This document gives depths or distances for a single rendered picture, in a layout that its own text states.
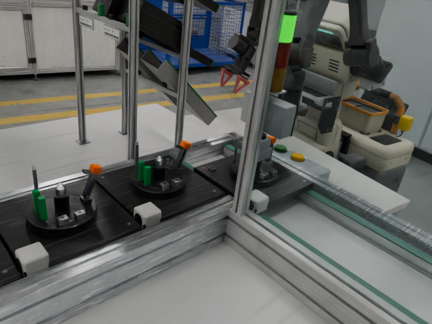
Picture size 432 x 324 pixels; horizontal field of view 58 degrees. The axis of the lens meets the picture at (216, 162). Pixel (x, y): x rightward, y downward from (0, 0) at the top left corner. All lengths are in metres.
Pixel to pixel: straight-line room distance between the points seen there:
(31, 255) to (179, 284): 0.31
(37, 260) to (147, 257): 0.21
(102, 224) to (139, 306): 0.18
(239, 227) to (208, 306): 0.21
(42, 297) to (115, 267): 0.14
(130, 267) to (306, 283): 0.36
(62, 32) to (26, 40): 0.40
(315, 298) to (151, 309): 0.33
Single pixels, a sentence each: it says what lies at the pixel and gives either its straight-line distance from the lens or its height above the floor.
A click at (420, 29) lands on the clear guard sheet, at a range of 0.65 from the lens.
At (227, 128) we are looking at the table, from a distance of 1.67.
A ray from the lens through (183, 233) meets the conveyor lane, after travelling 0.88.
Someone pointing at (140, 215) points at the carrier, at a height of 0.98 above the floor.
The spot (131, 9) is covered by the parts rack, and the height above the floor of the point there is 1.35.
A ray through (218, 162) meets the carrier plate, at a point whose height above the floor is 0.97.
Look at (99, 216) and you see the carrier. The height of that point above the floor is 0.97.
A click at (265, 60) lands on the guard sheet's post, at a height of 1.32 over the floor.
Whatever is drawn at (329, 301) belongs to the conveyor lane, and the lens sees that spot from 0.86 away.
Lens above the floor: 1.49
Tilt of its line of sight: 27 degrees down
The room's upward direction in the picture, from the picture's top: 7 degrees clockwise
